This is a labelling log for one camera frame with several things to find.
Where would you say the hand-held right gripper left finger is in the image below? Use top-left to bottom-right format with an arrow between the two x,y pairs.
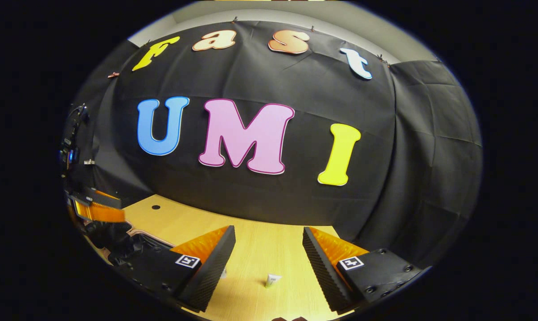
116,225 -> 236,313

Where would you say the black backdrop cloth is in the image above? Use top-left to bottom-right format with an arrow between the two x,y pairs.
66,20 -> 483,268

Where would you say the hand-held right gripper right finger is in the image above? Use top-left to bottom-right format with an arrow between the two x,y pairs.
302,226 -> 432,313

